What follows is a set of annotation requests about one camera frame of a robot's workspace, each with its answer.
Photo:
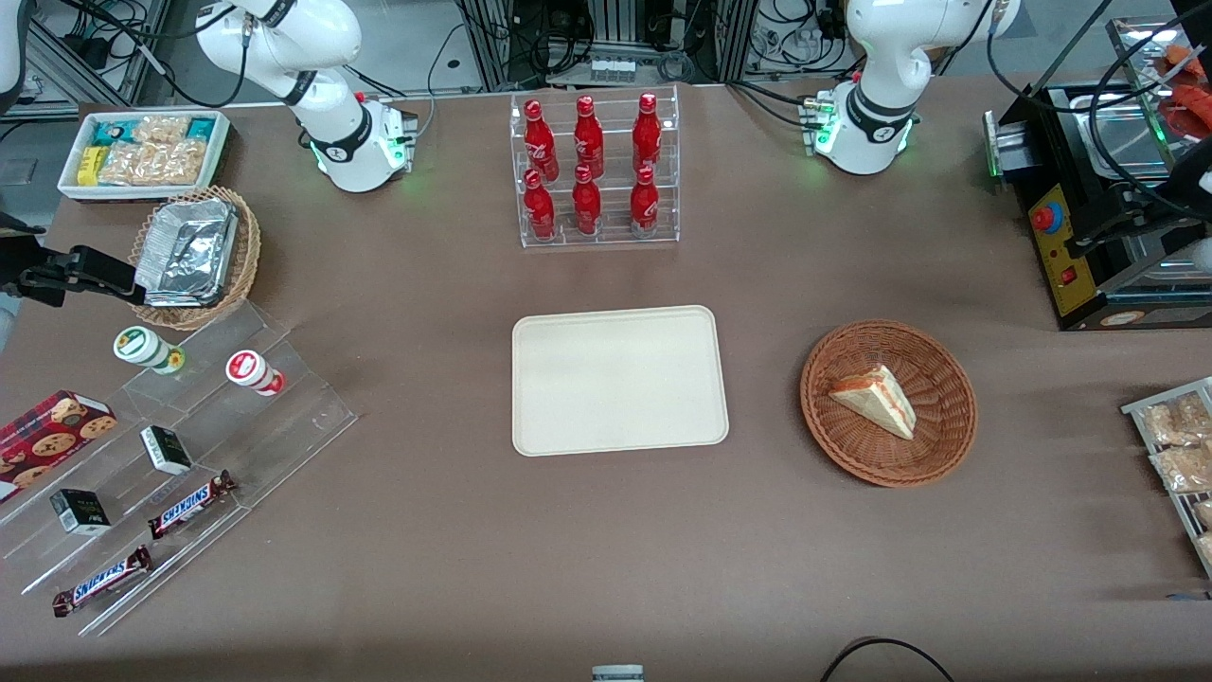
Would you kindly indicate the red plaid cookie box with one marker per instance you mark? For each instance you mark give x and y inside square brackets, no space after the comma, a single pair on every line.
[47,440]

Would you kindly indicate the black sealing machine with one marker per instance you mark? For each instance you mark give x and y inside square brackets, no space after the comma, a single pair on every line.
[1070,246]

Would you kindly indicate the beige plastic tray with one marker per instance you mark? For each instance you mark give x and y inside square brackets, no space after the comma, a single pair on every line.
[620,381]

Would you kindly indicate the clear acrylic stepped shelf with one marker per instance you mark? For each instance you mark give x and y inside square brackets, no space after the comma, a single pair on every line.
[275,426]

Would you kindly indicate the yellow snack packet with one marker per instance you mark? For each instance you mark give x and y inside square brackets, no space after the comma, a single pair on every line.
[90,166]

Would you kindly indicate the clear cracker packet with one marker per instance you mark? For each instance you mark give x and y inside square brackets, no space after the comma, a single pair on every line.
[151,163]
[159,130]

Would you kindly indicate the clear snack packet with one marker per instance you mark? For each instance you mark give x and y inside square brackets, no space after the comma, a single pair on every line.
[1205,549]
[1174,421]
[1184,469]
[1203,514]

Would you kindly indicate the green lid yogurt cup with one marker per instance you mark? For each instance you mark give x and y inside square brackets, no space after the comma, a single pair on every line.
[140,345]

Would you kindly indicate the Snickers chocolate bar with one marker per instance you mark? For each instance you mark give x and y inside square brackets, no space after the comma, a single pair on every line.
[192,506]
[102,582]

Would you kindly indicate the white rectangular snack bin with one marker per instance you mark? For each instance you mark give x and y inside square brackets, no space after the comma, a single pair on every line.
[68,185]

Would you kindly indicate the light wicker basket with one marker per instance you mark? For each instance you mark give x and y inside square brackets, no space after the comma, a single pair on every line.
[244,248]

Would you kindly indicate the red lid yogurt cup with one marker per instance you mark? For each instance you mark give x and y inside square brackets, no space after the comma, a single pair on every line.
[248,367]

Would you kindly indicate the red cola bottle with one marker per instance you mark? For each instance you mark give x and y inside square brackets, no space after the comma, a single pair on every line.
[540,206]
[540,142]
[647,134]
[588,137]
[586,203]
[644,202]

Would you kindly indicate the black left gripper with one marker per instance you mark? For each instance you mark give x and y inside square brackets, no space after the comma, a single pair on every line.
[1151,219]

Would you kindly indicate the aluminium frame rack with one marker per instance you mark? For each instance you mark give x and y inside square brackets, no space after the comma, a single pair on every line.
[492,43]

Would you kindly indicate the white power strip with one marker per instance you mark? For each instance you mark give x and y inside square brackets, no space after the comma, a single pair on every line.
[625,68]

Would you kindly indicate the teal snack packet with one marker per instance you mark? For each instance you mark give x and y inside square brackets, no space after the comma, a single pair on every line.
[109,133]
[201,128]

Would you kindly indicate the brown wicker basket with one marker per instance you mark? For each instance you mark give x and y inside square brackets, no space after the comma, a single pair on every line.
[857,445]

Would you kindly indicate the clear acrylic bottle rack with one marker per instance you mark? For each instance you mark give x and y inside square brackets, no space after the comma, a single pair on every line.
[611,142]

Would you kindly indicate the triangular sandwich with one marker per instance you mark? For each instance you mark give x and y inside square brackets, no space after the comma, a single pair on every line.
[876,403]

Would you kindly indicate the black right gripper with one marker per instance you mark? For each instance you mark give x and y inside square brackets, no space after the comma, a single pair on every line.
[21,262]

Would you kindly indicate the small grey white object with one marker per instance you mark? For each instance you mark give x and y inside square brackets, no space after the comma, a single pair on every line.
[617,673]

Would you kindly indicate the aluminium foil container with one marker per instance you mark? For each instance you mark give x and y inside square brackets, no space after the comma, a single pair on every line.
[185,251]

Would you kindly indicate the small black box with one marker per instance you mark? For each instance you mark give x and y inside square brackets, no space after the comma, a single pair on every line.
[80,512]
[167,450]

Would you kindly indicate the red sausages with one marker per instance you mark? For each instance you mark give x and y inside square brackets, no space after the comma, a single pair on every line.
[1191,95]

